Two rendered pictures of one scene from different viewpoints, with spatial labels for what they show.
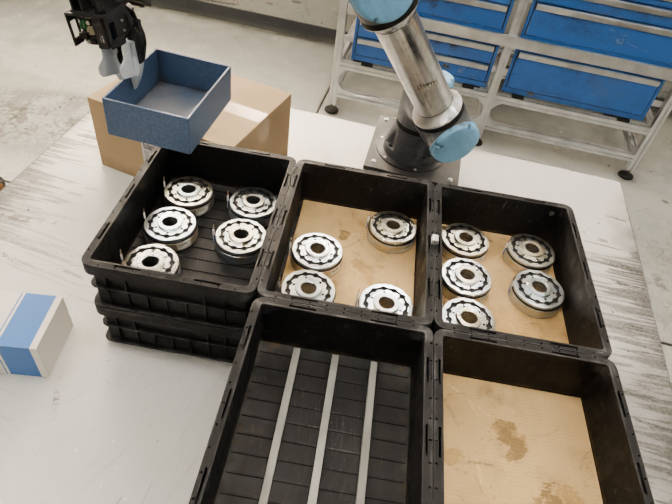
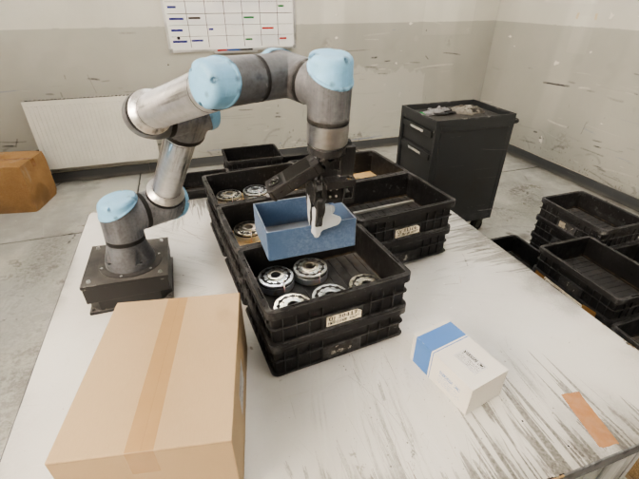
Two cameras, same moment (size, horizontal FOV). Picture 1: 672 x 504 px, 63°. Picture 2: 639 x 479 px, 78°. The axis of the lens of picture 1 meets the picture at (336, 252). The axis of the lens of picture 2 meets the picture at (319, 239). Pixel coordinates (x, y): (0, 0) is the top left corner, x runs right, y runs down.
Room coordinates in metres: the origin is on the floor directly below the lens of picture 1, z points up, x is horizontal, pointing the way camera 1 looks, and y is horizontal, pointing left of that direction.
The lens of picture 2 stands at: (1.16, 1.07, 1.54)
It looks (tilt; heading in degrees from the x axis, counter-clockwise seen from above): 32 degrees down; 245
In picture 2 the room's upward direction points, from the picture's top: straight up
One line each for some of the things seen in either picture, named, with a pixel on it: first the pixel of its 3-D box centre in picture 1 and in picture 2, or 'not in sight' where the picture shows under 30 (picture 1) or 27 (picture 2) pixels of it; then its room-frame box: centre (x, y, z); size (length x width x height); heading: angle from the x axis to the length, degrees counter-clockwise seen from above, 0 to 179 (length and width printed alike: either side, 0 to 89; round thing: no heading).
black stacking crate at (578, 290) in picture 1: (501, 279); (260, 195); (0.77, -0.33, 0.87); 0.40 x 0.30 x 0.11; 179
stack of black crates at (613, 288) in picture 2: not in sight; (584, 305); (-0.48, 0.35, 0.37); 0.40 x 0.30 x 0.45; 83
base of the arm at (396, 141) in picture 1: (414, 134); (127, 248); (1.27, -0.16, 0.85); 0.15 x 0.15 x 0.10
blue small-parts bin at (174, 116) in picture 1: (172, 98); (302, 223); (0.86, 0.33, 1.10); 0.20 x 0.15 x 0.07; 174
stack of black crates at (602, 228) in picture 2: not in sight; (577, 244); (-0.93, -0.01, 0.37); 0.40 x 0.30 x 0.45; 84
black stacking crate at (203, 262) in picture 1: (204, 227); (320, 278); (0.78, 0.27, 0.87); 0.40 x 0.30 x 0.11; 179
